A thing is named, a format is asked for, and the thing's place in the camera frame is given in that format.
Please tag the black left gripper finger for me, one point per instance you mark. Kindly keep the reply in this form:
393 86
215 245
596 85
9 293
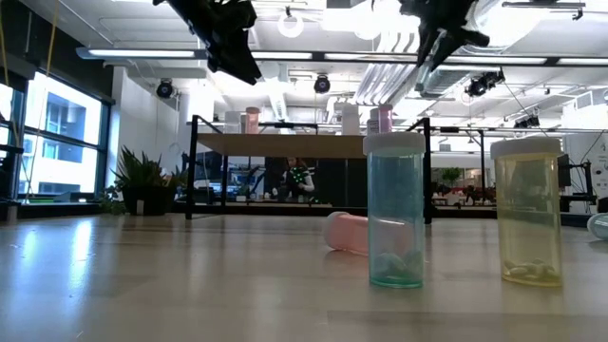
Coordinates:
223 64
244 59

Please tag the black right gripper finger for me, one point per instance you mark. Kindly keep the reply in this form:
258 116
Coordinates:
444 47
426 45

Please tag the clear jar white cap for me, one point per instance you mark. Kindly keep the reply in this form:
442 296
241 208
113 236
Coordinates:
232 123

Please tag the purple vial white cap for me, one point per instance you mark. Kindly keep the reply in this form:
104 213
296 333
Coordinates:
386 121

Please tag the teal vial white cap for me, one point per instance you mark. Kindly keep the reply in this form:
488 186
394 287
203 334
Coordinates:
394 142

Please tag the white Melatonin supplement bottle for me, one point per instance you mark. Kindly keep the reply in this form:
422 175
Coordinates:
350 121

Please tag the yellow vial white cap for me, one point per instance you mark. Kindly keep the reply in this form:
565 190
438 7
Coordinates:
526 147

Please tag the clear bottle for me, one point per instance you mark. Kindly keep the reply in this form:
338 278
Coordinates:
601 227

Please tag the black ceiling spotlight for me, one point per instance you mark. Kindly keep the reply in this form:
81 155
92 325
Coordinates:
165 89
484 83
322 84
527 122

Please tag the long ceiling light strip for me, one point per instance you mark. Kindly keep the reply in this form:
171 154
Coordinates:
142 53

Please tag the small plant white pot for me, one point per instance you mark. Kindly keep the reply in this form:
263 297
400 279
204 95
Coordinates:
451 176

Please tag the person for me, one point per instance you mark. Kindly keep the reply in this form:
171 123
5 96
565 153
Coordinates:
297 183

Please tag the green plant black pot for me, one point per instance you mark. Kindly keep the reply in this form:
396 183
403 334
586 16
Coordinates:
142 202

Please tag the large glass window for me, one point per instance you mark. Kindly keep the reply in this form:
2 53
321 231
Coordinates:
62 123

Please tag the black computer monitor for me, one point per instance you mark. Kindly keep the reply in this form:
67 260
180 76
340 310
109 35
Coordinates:
565 171

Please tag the silver ventilation duct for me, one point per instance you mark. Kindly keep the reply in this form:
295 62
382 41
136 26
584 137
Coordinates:
499 28

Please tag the wooden shelf black metal frame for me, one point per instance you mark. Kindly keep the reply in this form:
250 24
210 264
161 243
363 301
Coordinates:
285 145

